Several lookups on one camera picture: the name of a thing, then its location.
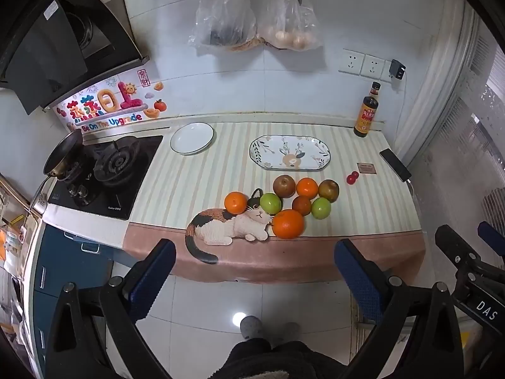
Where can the blue kitchen cabinet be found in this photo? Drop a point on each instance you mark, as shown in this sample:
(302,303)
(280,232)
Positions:
(67,260)

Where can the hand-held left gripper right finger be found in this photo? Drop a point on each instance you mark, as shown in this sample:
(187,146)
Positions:
(355,272)

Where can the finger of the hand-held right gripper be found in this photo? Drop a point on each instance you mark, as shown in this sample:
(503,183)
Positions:
(453,244)
(491,233)

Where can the soy sauce bottle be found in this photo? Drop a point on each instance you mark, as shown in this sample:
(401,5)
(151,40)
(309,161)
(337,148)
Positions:
(367,112)

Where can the black frying pan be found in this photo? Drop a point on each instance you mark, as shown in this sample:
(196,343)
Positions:
(63,152)

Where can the frosted window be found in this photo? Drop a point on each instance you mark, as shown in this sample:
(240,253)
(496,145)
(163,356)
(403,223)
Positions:
(465,126)

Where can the large orange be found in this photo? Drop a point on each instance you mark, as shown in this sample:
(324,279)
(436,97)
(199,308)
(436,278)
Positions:
(289,224)

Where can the round white plate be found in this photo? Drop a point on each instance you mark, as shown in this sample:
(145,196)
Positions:
(192,138)

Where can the black gas stove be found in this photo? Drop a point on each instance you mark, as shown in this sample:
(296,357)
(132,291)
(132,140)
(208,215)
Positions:
(118,181)

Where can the cluttered storage shelf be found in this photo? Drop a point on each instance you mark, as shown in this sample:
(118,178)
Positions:
(15,244)

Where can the colourful wall sticker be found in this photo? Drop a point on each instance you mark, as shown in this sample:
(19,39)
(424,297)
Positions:
(110,104)

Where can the green apple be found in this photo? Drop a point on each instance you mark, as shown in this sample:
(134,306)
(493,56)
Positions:
(321,208)
(270,203)

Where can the red cherry tomatoes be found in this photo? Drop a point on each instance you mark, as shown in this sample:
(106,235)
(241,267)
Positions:
(352,177)

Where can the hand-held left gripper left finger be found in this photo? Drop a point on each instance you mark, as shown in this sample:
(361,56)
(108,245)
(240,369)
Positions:
(156,272)

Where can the white wall socket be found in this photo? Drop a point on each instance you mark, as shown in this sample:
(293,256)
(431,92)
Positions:
(373,66)
(351,62)

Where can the small dark orange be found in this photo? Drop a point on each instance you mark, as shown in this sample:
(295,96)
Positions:
(302,205)

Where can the black smartphone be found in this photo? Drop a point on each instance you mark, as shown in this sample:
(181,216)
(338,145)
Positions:
(395,164)

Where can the dark trousers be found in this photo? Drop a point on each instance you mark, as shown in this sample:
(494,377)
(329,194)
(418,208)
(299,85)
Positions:
(284,359)

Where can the oval floral plate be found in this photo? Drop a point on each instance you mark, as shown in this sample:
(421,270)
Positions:
(290,152)

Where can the plastic bag with dark contents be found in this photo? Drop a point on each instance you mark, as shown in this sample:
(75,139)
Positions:
(225,19)

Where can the grey slipper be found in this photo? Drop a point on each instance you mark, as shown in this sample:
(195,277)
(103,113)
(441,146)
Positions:
(251,327)

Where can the black range hood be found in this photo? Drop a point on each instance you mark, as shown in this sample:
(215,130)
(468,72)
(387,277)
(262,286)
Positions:
(51,55)

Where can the plastic bag of eggs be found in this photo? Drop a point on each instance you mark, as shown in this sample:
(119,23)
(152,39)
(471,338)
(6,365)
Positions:
(288,23)

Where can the black charger plug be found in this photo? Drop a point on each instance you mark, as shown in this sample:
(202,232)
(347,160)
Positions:
(397,70)

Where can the small brown card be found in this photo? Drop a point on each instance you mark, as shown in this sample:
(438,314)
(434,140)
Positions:
(365,167)

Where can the brown apple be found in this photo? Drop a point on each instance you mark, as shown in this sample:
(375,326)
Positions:
(329,190)
(284,186)

